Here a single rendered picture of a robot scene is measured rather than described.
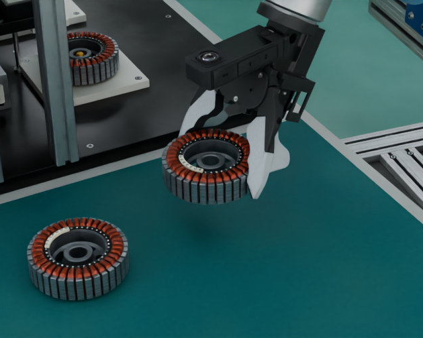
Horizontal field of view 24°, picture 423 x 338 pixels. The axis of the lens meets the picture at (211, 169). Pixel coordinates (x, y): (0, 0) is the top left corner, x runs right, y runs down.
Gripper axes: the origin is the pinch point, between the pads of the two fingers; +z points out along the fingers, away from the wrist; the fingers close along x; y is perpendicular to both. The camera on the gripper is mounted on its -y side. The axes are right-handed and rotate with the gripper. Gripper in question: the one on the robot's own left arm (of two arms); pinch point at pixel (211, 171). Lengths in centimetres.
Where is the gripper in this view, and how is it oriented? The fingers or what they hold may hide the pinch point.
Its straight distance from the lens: 113.1
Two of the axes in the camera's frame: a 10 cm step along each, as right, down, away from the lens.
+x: -6.6, -4.3, 6.2
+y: 6.5, 0.9, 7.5
